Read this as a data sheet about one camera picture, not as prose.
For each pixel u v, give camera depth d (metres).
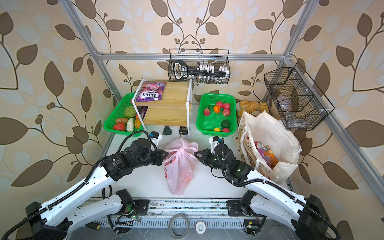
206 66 0.81
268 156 0.81
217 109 1.12
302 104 0.72
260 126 0.82
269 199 0.48
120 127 0.99
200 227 0.69
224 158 0.55
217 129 0.99
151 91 0.79
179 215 0.73
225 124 1.03
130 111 1.05
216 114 1.12
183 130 1.02
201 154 0.70
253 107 1.12
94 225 0.68
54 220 0.39
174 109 0.77
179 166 0.69
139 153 0.55
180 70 0.84
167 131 1.05
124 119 1.05
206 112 1.12
